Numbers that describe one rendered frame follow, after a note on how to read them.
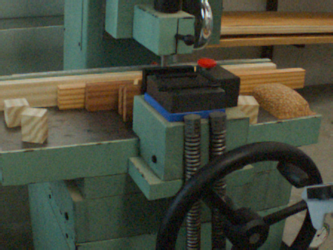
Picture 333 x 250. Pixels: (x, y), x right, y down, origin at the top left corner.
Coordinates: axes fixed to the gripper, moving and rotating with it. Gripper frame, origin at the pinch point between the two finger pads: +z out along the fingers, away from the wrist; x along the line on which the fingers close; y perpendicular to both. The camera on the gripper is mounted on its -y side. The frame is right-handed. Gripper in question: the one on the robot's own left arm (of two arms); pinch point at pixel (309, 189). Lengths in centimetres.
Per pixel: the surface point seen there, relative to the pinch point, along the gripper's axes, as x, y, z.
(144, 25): -9.9, -33.0, 29.8
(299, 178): -2.4, -1.7, -1.1
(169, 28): -7.9, -30.2, 23.2
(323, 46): 227, -95, 262
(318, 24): 181, -94, 209
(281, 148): -2.2, -6.3, 2.5
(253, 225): -5.7, 4.2, 7.0
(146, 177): -17.7, -4.9, 16.0
